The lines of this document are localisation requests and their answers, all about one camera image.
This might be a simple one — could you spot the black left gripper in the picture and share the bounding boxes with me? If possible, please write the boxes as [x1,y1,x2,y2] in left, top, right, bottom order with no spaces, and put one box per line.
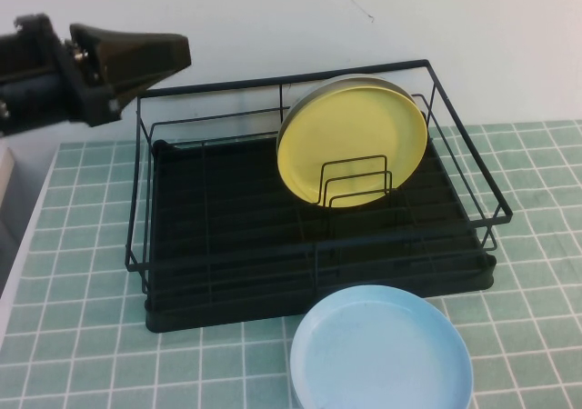
[0,13,191,138]

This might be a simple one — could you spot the yellow round plate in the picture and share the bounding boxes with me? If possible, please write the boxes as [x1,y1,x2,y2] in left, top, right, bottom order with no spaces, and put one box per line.
[276,84,429,211]

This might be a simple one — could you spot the pale grey round plate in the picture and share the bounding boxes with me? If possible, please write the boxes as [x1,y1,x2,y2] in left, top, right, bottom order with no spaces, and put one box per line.
[277,75,413,126]

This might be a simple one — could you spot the light blue round plate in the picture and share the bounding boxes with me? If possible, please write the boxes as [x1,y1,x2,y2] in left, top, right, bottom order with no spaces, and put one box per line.
[289,284,475,409]

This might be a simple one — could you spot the black plastic drip tray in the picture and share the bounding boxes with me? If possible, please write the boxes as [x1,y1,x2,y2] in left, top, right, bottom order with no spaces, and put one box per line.
[144,138,497,334]

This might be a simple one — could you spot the green checked tablecloth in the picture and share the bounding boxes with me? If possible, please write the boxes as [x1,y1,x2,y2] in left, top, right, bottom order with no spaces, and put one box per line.
[0,120,582,409]

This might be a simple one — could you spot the black wire dish rack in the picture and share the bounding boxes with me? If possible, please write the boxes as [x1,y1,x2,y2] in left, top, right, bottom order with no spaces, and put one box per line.
[125,58,513,293]

